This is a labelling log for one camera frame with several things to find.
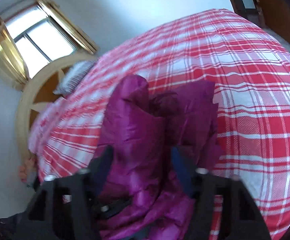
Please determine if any yellow curtain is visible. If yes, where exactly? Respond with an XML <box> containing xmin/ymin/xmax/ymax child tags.
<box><xmin>35</xmin><ymin>0</ymin><xmax>98</xmax><ymax>54</ymax></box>
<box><xmin>0</xmin><ymin>17</ymin><xmax>30</xmax><ymax>91</ymax></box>

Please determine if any brown wooden door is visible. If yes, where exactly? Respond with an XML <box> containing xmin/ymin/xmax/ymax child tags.
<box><xmin>259</xmin><ymin>0</ymin><xmax>290</xmax><ymax>44</ymax></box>

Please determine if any dark brown door frame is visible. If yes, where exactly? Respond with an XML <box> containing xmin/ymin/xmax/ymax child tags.
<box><xmin>230</xmin><ymin>0</ymin><xmax>265</xmax><ymax>28</ymax></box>

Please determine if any window with brown frame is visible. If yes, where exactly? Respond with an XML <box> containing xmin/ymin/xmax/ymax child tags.
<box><xmin>6</xmin><ymin>5</ymin><xmax>80</xmax><ymax>78</ymax></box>

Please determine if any right yellow curtain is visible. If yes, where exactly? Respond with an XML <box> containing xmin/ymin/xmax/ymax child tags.
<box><xmin>35</xmin><ymin>0</ymin><xmax>98</xmax><ymax>54</ymax></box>

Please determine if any magenta quilted down jacket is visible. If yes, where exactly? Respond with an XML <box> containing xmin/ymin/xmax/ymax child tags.
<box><xmin>95</xmin><ymin>75</ymin><xmax>222</xmax><ymax>239</ymax></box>

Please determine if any left yellow curtain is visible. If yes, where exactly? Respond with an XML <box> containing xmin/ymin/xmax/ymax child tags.
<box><xmin>0</xmin><ymin>17</ymin><xmax>30</xmax><ymax>91</ymax></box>

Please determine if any striped grey pillow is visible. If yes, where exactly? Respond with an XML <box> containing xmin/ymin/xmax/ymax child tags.
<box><xmin>53</xmin><ymin>60</ymin><xmax>96</xmax><ymax>96</ymax></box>

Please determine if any red plaid bed sheet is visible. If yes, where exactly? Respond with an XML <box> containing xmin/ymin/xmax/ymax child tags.
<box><xmin>30</xmin><ymin>9</ymin><xmax>290</xmax><ymax>239</ymax></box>

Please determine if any cream and brown headboard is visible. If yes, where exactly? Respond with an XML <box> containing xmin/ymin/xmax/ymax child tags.
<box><xmin>15</xmin><ymin>51</ymin><xmax>97</xmax><ymax>162</ymax></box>

